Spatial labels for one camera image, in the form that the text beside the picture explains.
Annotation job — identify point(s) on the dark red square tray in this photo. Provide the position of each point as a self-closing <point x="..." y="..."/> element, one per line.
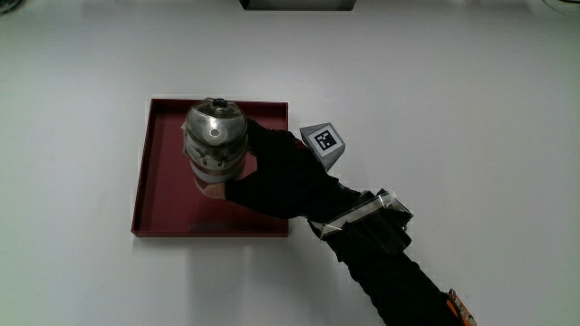
<point x="172" y="199"/>

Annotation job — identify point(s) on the dark box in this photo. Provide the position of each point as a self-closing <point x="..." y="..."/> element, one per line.
<point x="297" y="4"/>

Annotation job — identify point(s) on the person's right forearm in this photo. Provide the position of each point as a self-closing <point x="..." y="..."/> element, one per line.
<point x="385" y="262"/>

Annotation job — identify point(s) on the person's right hand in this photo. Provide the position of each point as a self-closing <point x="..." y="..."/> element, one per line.
<point x="290" y="181"/>

